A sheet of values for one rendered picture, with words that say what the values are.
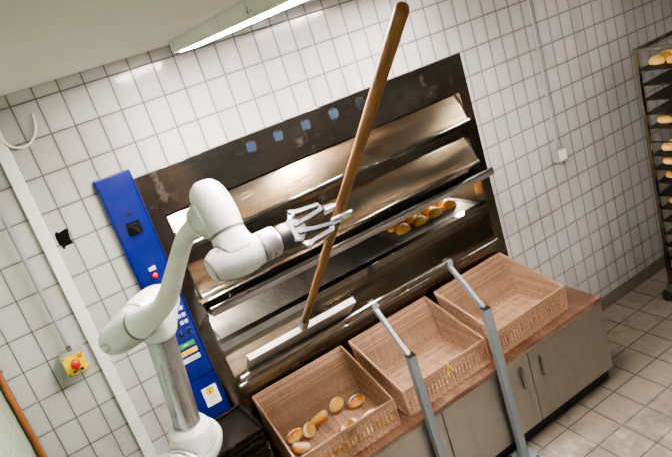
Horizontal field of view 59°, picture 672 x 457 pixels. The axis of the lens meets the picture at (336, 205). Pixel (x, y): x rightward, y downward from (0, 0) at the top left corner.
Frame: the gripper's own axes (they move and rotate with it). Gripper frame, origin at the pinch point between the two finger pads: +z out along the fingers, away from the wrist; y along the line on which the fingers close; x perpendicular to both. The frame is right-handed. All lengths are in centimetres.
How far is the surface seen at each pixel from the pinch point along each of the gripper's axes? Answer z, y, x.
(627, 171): 279, -3, -163
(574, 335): 146, 67, -150
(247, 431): -37, 22, -136
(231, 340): -23, -21, -144
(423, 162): 115, -55, -118
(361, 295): 52, -12, -154
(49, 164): -66, -104, -71
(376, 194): 79, -50, -120
